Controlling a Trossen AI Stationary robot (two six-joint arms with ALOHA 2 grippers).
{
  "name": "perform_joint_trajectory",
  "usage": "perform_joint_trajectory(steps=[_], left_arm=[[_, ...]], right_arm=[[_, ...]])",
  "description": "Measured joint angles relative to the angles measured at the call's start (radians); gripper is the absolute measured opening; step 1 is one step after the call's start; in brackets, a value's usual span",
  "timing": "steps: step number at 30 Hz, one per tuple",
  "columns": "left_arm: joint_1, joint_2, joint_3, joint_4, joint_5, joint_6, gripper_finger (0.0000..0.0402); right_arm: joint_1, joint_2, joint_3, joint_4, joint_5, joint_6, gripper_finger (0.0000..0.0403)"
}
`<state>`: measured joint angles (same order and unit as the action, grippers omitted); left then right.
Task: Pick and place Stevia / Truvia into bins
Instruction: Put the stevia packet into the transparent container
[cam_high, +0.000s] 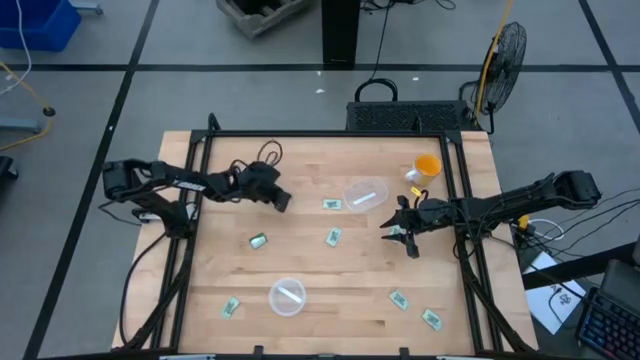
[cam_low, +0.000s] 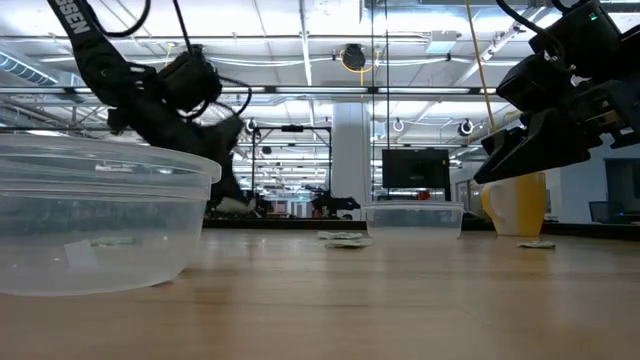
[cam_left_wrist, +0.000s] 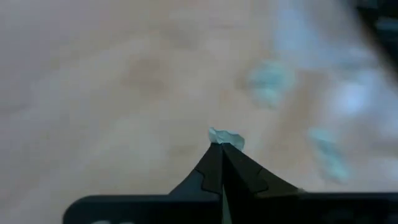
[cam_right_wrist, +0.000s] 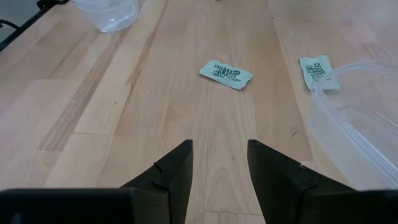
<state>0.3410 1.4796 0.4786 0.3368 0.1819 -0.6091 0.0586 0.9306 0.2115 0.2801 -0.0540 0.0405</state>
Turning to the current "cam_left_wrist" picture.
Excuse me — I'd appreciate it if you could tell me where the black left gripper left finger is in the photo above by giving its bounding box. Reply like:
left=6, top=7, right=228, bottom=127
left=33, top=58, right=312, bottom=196
left=169, top=142, right=224, bottom=196

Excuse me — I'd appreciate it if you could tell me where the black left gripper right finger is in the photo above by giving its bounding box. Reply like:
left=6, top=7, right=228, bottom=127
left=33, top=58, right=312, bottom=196
left=222, top=143, right=305, bottom=199

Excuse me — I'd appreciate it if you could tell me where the green white sweetener packet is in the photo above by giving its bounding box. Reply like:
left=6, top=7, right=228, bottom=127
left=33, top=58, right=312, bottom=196
left=306, top=126, right=352, bottom=184
left=247, top=60, right=296, bottom=108
left=208, top=126, right=246, bottom=152

